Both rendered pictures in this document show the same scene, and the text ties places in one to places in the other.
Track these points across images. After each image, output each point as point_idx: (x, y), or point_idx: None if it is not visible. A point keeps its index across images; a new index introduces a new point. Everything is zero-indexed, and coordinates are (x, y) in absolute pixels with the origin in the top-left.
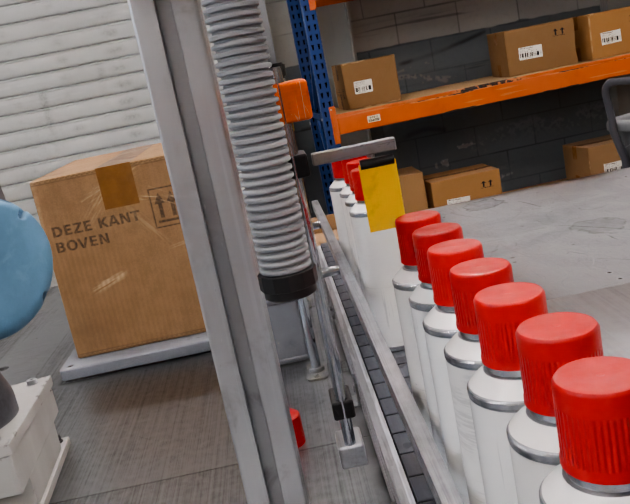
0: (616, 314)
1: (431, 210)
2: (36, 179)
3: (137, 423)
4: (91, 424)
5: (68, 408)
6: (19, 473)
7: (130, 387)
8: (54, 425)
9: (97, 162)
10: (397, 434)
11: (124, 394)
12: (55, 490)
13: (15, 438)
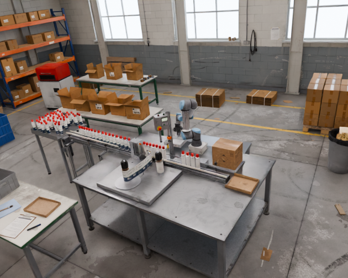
0: (170, 174)
1: (163, 146)
2: (221, 138)
3: (200, 157)
4: (204, 155)
5: (210, 155)
6: (189, 148)
7: (210, 158)
8: (199, 151)
9: (226, 142)
10: (171, 160)
11: (208, 158)
12: (194, 153)
13: (189, 146)
